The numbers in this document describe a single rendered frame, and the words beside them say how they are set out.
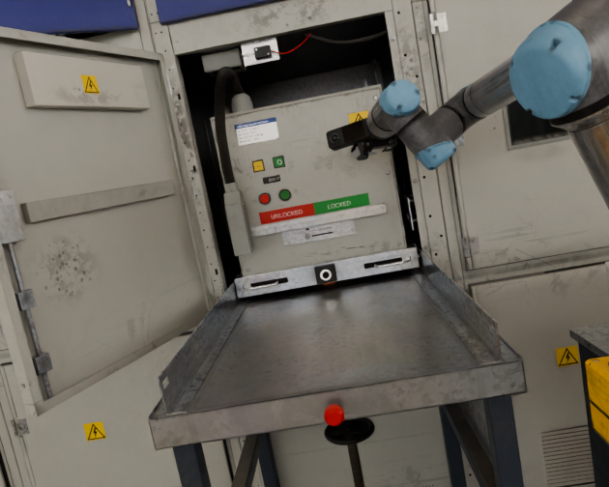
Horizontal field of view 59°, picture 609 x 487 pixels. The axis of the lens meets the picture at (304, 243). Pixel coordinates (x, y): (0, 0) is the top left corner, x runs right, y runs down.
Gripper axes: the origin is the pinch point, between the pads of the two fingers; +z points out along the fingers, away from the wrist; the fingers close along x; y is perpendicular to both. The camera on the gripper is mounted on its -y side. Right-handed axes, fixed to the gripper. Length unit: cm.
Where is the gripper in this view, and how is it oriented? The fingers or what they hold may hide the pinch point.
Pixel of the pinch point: (352, 152)
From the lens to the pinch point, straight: 144.8
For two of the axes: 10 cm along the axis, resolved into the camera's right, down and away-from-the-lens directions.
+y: 9.7, -1.5, 1.7
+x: -1.8, -9.8, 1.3
